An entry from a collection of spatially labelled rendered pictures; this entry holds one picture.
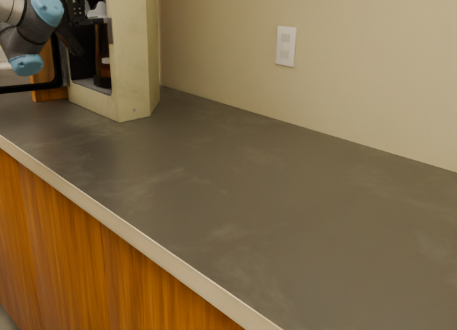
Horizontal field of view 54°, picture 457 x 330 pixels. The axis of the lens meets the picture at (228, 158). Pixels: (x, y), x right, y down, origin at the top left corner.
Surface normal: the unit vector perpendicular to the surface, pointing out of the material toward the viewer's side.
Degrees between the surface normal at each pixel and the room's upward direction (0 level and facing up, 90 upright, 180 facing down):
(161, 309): 90
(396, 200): 0
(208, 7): 90
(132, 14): 90
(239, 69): 90
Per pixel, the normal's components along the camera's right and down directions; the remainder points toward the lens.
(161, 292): -0.72, 0.24
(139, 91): 0.70, 0.29
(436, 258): 0.03, -0.93
